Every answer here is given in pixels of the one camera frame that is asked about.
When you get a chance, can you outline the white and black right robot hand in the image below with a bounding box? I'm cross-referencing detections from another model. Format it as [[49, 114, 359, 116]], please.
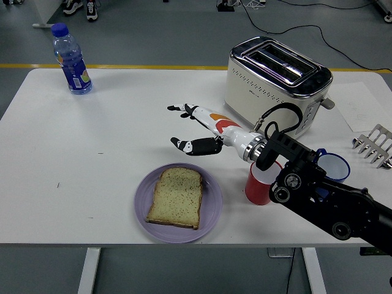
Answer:
[[167, 103, 257, 159]]

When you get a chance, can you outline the cream and chrome toaster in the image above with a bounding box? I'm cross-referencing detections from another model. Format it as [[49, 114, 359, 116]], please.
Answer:
[[222, 36, 336, 147]]

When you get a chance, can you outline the bread slice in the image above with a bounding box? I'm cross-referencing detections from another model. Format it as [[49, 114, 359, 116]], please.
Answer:
[[146, 167, 203, 230]]

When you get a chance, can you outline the purple plate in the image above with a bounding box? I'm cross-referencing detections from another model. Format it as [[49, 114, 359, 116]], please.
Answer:
[[134, 162, 224, 244]]

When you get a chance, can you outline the red mug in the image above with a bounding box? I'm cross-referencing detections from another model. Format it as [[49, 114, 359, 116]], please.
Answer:
[[244, 161, 284, 206]]

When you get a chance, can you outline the blue mug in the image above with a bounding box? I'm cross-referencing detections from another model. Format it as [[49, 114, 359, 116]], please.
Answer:
[[312, 148, 351, 202]]

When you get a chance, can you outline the white paper sheet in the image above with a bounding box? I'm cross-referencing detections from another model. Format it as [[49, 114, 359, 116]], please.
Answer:
[[326, 81, 388, 133]]

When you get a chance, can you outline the metal toast rack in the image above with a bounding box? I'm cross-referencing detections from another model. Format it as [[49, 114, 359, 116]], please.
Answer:
[[352, 124, 392, 170]]

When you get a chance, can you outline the white table leg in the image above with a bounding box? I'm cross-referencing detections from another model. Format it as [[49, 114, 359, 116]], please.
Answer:
[[301, 247, 328, 294], [77, 247, 102, 294]]

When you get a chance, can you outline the blue water bottle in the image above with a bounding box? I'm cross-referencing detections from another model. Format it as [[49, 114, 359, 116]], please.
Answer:
[[51, 23, 94, 96]]

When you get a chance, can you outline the black and white sneaker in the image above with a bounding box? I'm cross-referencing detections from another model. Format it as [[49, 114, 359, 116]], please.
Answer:
[[86, 0, 99, 22], [62, 0, 84, 15]]

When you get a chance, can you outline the black table control panel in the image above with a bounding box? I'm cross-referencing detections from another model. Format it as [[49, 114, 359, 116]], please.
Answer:
[[360, 246, 385, 257]]

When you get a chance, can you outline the grey metal stand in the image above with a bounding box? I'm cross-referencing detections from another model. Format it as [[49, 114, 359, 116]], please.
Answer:
[[375, 0, 392, 23]]

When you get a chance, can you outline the long black floor cable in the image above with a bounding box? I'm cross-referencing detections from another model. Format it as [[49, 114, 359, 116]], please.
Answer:
[[241, 0, 392, 74]]

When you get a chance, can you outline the clear bracket under table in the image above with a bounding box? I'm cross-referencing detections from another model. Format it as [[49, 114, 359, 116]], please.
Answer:
[[268, 247, 295, 258]]

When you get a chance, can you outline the black cable under table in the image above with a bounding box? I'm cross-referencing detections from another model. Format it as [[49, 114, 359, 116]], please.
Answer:
[[286, 247, 296, 294]]

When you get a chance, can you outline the thin black floor cable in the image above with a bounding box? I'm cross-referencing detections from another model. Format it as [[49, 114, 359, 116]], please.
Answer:
[[275, 0, 382, 10]]

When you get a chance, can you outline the white desk leg frame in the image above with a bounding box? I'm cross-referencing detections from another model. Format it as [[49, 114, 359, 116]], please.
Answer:
[[32, 0, 74, 29]]

